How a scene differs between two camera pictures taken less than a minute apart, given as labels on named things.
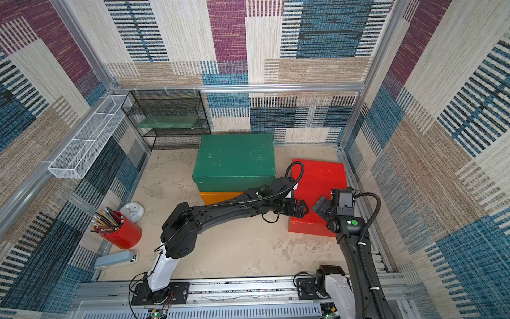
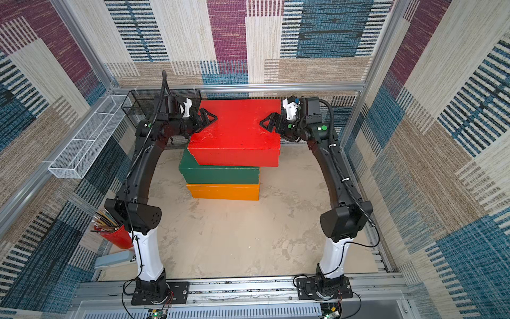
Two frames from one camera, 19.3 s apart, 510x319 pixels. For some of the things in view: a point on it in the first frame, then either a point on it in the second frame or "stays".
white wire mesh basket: x=74 y=160 stays
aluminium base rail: x=301 y=300 stays
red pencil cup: x=127 y=236 stays
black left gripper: x=295 y=209 to x=206 y=117
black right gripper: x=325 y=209 to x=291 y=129
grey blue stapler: x=123 y=258 stays
